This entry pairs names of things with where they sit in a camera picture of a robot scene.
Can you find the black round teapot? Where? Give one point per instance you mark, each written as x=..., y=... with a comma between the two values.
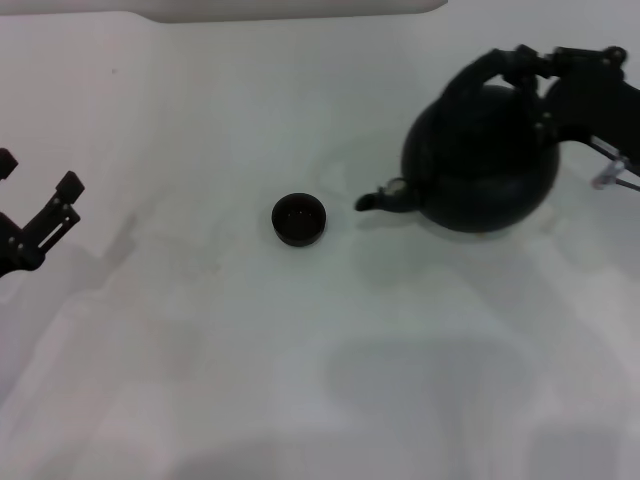
x=480, y=165

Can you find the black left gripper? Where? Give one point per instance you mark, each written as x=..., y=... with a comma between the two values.
x=12, y=250

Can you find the dark brown small teacup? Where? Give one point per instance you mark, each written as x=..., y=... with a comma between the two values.
x=298, y=220

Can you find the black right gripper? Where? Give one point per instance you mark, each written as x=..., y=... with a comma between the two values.
x=590, y=105

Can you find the white rounded panel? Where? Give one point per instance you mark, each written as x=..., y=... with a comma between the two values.
x=300, y=7

